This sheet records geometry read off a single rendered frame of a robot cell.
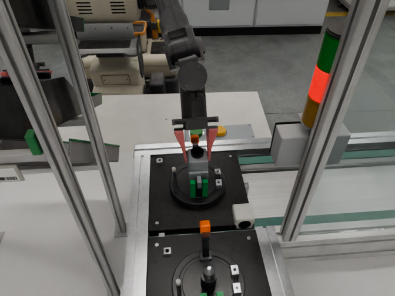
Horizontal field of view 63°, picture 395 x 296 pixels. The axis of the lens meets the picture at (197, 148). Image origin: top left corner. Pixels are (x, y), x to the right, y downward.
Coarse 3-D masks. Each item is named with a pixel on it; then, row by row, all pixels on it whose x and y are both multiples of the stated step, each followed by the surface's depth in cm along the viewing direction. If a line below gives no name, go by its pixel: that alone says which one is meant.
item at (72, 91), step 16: (48, 80) 48; (64, 80) 53; (0, 96) 42; (16, 96) 41; (48, 96) 48; (64, 96) 53; (96, 96) 66; (0, 112) 42; (16, 112) 42; (64, 112) 53; (80, 112) 59; (0, 128) 43; (16, 128) 43; (32, 128) 44
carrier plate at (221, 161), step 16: (176, 160) 88; (224, 160) 88; (160, 176) 83; (224, 176) 83; (240, 176) 83; (160, 192) 80; (240, 192) 80; (160, 208) 76; (176, 208) 76; (208, 208) 76; (224, 208) 76; (160, 224) 73; (176, 224) 73; (192, 224) 73; (224, 224) 73
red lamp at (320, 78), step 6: (318, 72) 47; (324, 72) 46; (312, 78) 49; (318, 78) 47; (324, 78) 46; (312, 84) 49; (318, 84) 47; (324, 84) 47; (312, 90) 49; (318, 90) 48; (312, 96) 49; (318, 96) 48; (318, 102) 49
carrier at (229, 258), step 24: (168, 240) 70; (192, 240) 70; (216, 240) 70; (240, 240) 70; (168, 264) 66; (192, 264) 64; (216, 264) 64; (240, 264) 66; (264, 264) 66; (168, 288) 62; (192, 288) 60; (216, 288) 60; (240, 288) 59; (264, 288) 62
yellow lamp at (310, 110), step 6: (306, 102) 51; (312, 102) 50; (306, 108) 51; (312, 108) 50; (318, 108) 49; (306, 114) 52; (312, 114) 51; (306, 120) 52; (312, 120) 51; (312, 126) 52
